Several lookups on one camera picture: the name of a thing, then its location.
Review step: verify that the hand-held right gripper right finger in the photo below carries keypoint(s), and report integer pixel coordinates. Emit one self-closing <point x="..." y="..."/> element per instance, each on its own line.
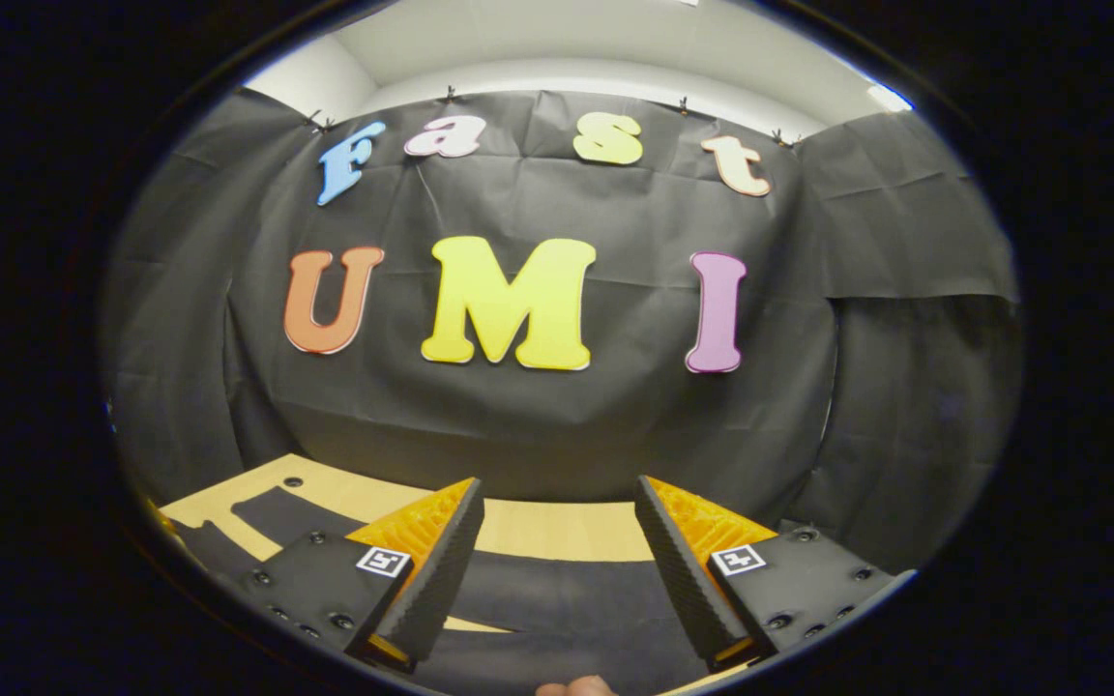
<point x="683" y="580"/>

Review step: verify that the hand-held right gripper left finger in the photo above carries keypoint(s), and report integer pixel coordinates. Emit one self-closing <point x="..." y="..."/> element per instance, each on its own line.
<point x="436" y="590"/>

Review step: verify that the black jeans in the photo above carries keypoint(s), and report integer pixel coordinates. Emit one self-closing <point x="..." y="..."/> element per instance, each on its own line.
<point x="567" y="590"/>

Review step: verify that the black backdrop cloth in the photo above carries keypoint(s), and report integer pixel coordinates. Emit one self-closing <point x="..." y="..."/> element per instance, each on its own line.
<point x="567" y="425"/>

